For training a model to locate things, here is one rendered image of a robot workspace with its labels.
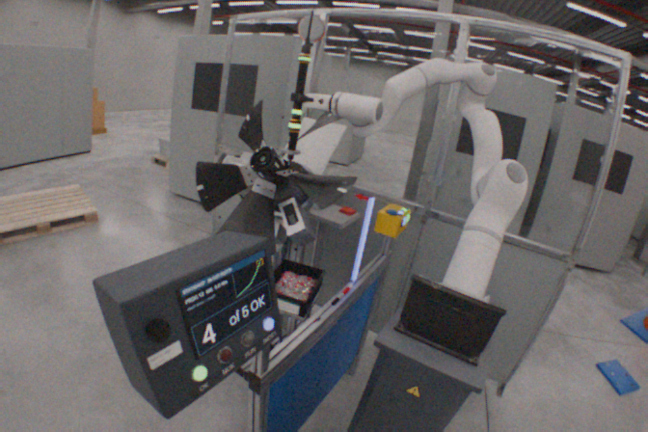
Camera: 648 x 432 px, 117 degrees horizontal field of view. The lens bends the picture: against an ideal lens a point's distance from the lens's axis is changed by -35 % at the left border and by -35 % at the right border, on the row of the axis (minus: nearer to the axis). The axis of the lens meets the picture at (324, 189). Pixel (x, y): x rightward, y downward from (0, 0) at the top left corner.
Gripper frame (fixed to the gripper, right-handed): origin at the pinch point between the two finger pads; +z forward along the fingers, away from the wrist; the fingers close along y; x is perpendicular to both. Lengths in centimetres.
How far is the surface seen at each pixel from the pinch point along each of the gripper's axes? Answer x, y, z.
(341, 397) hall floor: -147, 13, -41
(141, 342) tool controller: -27, -82, -41
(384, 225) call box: -44, 21, -35
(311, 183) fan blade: -28.4, -4.4, -13.6
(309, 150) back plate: -25.1, 31.1, 12.3
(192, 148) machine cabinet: -77, 125, 239
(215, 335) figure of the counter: -31, -72, -42
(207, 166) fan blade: -33.3, -11.2, 35.3
